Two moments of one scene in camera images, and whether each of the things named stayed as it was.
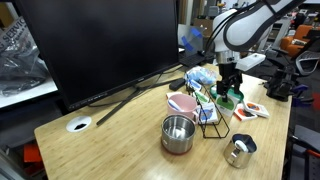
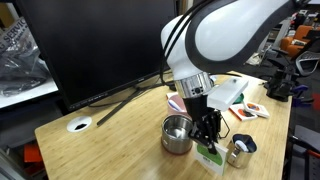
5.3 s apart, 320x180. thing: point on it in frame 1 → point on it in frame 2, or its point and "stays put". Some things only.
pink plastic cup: x=182 y=104 stays put
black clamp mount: x=280 y=84 stays put
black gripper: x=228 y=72 → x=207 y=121
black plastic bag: x=22 y=67 stays put
